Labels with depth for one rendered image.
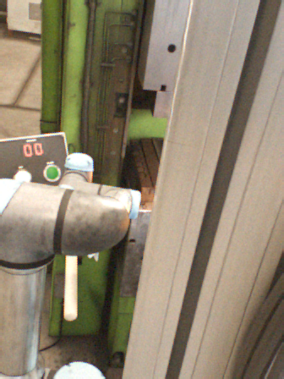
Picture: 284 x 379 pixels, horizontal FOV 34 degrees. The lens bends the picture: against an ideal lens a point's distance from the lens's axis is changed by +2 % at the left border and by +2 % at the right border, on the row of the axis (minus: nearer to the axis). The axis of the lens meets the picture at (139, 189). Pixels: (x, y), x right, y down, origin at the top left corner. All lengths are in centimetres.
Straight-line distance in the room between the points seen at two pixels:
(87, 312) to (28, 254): 158
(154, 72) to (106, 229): 88
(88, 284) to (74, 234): 149
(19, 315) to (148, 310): 62
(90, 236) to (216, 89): 58
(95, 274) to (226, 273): 194
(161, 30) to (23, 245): 95
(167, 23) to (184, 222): 132
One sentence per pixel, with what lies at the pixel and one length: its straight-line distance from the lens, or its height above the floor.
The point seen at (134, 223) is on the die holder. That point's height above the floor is 85.
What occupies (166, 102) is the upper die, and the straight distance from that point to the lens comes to 163.
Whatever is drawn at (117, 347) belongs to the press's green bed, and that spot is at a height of 15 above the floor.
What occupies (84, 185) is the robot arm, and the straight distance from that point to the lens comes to 119.
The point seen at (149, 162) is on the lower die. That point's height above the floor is 99.
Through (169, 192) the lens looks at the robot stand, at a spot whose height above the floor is 176.
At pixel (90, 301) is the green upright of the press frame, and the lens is 233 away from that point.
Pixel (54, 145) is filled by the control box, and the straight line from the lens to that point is 160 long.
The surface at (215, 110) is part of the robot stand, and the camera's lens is 23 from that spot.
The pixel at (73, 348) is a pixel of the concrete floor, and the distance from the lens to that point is 245.
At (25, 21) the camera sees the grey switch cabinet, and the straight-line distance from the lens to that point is 714.
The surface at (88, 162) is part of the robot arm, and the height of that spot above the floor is 128.
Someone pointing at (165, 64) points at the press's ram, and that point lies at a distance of 159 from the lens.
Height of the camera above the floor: 189
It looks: 31 degrees down
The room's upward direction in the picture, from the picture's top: 9 degrees clockwise
